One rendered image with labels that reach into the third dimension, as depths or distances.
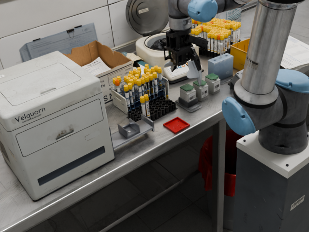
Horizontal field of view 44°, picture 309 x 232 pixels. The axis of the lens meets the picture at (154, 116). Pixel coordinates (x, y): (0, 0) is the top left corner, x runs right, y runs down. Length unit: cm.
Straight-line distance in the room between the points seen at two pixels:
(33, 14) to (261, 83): 100
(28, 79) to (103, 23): 73
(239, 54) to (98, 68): 60
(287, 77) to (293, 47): 77
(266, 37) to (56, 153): 64
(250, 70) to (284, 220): 56
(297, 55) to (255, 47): 89
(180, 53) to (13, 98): 55
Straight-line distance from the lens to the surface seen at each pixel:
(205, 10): 113
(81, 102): 107
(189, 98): 141
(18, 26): 163
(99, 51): 172
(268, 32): 90
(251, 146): 123
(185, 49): 129
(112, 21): 182
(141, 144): 128
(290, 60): 177
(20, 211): 117
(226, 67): 159
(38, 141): 107
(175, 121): 137
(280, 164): 117
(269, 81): 98
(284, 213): 131
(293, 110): 113
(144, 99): 132
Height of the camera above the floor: 167
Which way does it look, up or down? 34 degrees down
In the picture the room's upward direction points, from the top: 6 degrees counter-clockwise
